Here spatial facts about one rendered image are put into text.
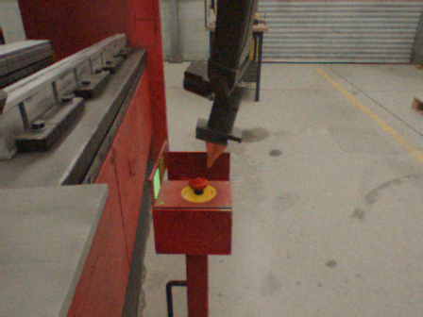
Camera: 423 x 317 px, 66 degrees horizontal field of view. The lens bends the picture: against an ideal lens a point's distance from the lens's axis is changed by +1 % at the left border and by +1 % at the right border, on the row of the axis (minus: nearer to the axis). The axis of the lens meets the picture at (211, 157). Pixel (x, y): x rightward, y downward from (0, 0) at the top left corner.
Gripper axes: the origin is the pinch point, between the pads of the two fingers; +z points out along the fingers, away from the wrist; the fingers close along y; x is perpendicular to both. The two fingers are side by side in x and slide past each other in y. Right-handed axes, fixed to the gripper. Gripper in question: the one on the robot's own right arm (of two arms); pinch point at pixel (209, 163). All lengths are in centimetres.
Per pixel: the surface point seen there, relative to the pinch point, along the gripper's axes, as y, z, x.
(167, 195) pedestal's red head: 7.5, 4.1, 10.9
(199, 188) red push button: 1.6, 0.2, 11.6
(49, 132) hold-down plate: 33.1, -2.0, 7.3
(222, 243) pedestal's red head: -5.7, 9.8, 15.0
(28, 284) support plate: 12, -18, 55
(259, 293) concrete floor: -40, 73, -35
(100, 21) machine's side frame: 78, -4, -155
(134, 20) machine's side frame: 57, -10, -158
